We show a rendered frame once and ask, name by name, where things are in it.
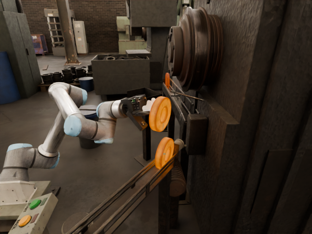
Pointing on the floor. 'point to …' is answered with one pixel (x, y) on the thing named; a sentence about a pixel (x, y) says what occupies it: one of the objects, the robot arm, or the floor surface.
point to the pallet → (65, 77)
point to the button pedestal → (52, 200)
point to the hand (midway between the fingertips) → (160, 110)
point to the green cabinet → (20, 52)
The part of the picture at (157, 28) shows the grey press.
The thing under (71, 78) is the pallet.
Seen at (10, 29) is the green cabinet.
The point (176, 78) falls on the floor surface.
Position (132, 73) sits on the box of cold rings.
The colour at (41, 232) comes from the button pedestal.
